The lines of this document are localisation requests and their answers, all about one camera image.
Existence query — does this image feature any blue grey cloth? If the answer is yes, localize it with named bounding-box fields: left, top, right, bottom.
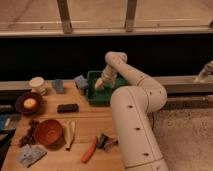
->
left=18, top=144, right=47, bottom=168

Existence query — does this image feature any black rectangular block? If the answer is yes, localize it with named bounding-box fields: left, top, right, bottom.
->
left=57, top=104, right=79, bottom=113

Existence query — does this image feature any white plastic cup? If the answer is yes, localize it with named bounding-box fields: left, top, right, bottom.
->
left=29, top=77, right=47, bottom=95

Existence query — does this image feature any yellow round fruit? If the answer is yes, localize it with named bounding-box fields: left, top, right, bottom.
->
left=24, top=98, right=37, bottom=109

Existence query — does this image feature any blue grey box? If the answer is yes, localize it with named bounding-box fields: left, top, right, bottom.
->
left=74, top=75, right=89, bottom=90

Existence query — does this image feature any dark bowl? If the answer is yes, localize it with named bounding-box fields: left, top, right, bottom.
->
left=15, top=92, right=43, bottom=115

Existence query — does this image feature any green plastic bin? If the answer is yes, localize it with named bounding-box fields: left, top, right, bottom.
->
left=85, top=71, right=128, bottom=106

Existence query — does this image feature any bunch of dark grapes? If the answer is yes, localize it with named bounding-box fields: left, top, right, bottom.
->
left=18, top=120, right=39, bottom=147

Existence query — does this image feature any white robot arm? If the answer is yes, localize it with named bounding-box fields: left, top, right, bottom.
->
left=95, top=52, right=169, bottom=171

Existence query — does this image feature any orange bowl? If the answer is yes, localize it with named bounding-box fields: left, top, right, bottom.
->
left=34, top=119, right=63, bottom=146

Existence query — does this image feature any orange carrot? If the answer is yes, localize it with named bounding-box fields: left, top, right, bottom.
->
left=81, top=137, right=98, bottom=163

